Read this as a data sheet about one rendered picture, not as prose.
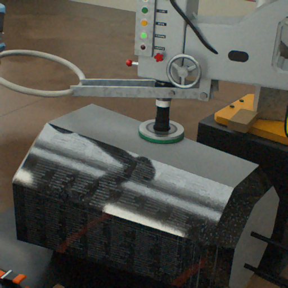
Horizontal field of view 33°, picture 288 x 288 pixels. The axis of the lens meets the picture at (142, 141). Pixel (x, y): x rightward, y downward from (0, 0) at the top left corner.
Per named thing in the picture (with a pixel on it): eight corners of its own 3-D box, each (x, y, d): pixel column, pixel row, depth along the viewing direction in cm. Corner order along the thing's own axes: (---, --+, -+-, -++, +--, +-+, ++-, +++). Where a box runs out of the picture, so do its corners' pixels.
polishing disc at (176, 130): (136, 137, 221) (136, 135, 221) (142, 119, 240) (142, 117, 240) (182, 142, 219) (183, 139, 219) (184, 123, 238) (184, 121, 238)
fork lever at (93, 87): (220, 88, 222) (219, 77, 220) (211, 102, 205) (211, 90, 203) (85, 86, 245) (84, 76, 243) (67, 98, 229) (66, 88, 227)
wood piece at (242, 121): (240, 116, 267) (241, 108, 265) (257, 120, 263) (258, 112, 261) (227, 128, 251) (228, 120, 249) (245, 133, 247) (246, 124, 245)
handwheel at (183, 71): (204, 85, 206) (207, 51, 200) (198, 93, 198) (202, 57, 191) (170, 80, 210) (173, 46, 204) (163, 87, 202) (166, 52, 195)
